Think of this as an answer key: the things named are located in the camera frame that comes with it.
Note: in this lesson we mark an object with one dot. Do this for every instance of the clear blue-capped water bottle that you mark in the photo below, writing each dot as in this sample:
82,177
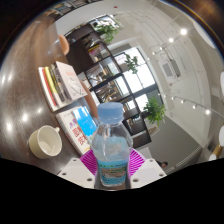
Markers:
111,146

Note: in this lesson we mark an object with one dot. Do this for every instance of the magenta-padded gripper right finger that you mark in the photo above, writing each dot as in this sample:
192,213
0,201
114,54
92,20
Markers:
145,171

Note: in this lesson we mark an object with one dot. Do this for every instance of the dark cube shelf unit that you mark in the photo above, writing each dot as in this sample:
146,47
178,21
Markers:
140,128

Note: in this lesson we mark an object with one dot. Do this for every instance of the red-spined book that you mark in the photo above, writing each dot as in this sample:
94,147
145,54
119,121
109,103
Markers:
46,87

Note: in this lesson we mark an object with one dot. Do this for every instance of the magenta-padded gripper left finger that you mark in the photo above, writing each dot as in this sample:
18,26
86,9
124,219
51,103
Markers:
75,171

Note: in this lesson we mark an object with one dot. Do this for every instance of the ceiling air conditioner unit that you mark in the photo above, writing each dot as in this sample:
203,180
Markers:
170,69

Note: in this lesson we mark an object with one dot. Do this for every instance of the group of orange chairs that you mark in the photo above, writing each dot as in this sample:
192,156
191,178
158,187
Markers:
64,45

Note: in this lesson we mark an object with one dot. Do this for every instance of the bushy potted plant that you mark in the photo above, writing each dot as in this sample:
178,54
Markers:
106,32

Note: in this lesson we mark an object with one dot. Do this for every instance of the yellow-spined book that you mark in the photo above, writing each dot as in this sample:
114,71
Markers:
51,85

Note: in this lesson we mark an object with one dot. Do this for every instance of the small potted plant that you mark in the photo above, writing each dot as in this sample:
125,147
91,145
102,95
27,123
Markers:
132,63

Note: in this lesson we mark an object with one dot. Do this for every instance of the tall wall bookcase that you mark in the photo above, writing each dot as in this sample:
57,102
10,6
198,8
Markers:
66,6

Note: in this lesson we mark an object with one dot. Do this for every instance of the framed wall picture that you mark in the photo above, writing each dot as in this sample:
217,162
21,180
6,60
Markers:
153,130

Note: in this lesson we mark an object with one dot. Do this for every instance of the dark-spined book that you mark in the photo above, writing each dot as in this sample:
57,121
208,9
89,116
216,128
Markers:
57,83

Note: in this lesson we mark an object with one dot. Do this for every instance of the large potted plant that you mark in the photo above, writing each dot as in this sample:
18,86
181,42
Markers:
154,110

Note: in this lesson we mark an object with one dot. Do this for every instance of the person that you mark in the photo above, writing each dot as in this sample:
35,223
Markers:
163,164

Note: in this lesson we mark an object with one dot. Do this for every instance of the blue and white cover book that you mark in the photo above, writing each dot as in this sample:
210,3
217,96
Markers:
81,123

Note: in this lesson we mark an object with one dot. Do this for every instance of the cream ceramic cup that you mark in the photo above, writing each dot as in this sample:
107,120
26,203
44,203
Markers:
43,143

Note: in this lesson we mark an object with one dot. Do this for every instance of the white-cover book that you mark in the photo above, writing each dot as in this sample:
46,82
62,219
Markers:
71,80

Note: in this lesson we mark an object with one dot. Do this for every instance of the group of ceiling spotlights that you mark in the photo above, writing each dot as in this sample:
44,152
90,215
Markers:
183,31

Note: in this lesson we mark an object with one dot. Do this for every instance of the white wall radiator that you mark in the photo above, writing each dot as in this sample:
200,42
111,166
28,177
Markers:
190,156

